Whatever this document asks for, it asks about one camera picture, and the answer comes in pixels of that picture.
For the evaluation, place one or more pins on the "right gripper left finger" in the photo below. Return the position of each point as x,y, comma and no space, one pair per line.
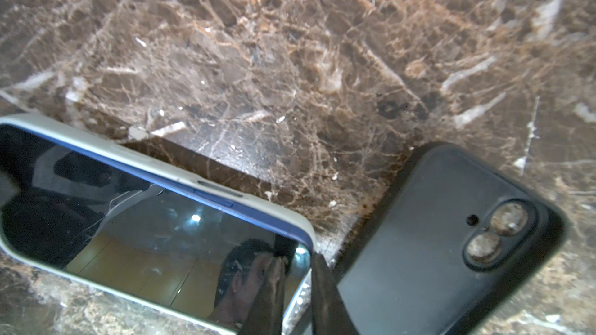
266,313

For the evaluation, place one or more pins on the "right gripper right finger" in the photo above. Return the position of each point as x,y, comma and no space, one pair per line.
329,313

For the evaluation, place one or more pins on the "light blue case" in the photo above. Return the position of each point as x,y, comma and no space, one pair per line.
163,170

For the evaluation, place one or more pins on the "black phone case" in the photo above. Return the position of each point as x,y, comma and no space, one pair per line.
448,243

